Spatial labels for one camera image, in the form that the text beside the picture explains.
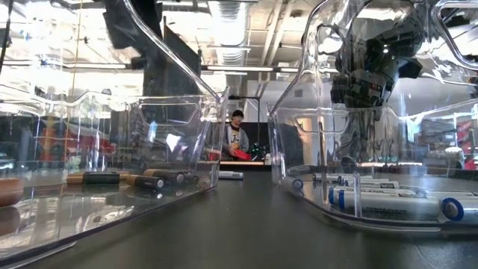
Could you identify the black partition panel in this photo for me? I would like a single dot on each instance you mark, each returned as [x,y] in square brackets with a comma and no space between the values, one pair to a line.
[179,56]

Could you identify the silver ribbed ceiling duct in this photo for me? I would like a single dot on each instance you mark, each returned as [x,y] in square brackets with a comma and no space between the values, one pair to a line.
[228,30]

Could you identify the long ceiling light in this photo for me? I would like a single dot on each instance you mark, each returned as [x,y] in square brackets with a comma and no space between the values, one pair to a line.
[242,68]

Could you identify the clear plastic bin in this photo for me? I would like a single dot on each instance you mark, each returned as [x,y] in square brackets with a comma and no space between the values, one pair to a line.
[298,123]
[186,123]

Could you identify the red storage bins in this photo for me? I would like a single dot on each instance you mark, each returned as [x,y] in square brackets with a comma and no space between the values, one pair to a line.
[86,145]

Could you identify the red container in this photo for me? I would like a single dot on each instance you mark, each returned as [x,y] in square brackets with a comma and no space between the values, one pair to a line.
[213,155]
[242,155]

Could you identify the black background frame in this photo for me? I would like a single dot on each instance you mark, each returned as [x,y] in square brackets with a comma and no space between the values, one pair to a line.
[246,98]

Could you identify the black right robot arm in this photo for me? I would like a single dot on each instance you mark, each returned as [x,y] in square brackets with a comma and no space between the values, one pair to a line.
[384,52]

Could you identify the black table mat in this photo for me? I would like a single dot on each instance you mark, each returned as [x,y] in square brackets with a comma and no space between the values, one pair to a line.
[261,231]

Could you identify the person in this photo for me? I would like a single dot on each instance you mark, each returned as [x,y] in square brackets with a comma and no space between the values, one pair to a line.
[235,136]

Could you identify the small black robot arm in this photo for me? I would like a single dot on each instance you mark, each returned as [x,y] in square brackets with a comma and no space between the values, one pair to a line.
[258,151]

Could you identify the white grey cylinder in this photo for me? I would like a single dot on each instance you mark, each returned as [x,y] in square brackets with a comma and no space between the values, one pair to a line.
[455,157]

